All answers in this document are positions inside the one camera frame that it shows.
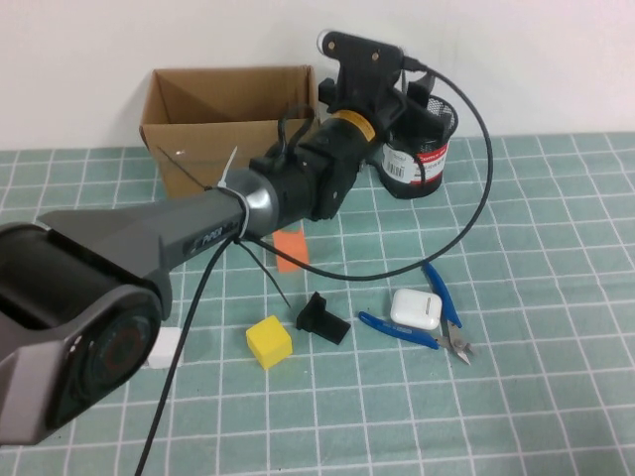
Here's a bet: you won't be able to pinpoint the yellow foam block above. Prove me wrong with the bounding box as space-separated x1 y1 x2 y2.
245 314 294 371

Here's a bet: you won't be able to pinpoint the green grid tablecloth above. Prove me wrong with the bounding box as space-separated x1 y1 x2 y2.
0 132 635 476

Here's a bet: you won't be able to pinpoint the black mesh pen holder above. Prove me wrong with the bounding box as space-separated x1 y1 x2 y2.
379 93 455 199

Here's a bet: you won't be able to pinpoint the white foam block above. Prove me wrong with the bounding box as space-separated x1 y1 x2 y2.
148 327 183 369

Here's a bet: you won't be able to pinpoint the orange foam block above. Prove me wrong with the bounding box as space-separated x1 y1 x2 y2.
271 227 312 273

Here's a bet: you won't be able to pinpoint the long black camera cable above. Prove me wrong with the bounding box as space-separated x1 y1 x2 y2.
133 57 495 476

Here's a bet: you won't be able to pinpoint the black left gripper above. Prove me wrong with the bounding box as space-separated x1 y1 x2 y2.
318 54 439 133

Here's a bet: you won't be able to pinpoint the short black cable loop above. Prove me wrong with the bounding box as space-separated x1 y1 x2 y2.
270 102 318 168

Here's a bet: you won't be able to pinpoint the white earbuds case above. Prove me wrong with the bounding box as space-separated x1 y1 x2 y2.
390 288 444 330

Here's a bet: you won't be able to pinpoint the blue handled wire cutters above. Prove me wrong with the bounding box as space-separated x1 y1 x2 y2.
358 261 481 365

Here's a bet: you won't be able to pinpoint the brown cardboard box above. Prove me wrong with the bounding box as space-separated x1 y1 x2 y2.
139 65 321 199

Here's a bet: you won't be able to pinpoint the black plastic bracket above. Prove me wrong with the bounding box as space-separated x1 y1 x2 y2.
296 291 352 345

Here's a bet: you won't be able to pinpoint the black zip tie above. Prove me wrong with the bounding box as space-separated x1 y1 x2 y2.
232 237 293 309

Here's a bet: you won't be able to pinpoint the white zip tie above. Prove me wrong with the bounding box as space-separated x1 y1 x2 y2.
216 146 249 239

